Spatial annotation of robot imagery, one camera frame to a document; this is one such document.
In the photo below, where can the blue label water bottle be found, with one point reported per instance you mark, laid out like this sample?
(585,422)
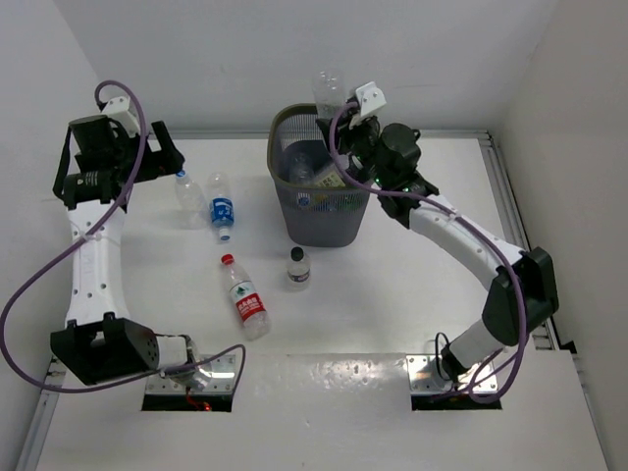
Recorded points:
(327,205)

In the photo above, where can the small black cap bottle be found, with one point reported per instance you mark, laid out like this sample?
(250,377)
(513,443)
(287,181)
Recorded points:
(298,269)

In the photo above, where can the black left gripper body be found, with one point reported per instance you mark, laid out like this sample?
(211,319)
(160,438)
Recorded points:
(126,153)

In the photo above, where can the grey mesh waste bin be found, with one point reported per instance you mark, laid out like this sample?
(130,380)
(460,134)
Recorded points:
(294,130)

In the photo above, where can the metal base plate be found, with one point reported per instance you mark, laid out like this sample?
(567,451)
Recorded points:
(213,378)
(424,379)

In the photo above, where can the clear bottle blue cap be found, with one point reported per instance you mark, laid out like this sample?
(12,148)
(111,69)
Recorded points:
(300,170)
(192,200)

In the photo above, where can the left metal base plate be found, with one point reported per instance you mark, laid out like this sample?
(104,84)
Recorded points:
(213,378)

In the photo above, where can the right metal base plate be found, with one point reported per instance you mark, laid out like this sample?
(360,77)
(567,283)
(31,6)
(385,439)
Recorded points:
(424,379)

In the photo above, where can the clear crushed bottle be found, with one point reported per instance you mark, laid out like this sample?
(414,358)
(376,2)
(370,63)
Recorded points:
(328,92)

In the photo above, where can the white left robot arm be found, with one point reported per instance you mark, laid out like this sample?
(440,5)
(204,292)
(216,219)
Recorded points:
(100,342)

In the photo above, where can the pineapple juice bottle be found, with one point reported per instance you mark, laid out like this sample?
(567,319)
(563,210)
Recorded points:
(328,177)

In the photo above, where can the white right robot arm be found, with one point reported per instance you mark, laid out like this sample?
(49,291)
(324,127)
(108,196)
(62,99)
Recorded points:
(521,286)

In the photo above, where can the red label water bottle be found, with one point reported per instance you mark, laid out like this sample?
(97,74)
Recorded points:
(245,298)

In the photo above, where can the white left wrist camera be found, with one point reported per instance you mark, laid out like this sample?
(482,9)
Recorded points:
(121,110)

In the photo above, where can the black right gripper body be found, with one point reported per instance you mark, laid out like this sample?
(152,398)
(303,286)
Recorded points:
(362,138)

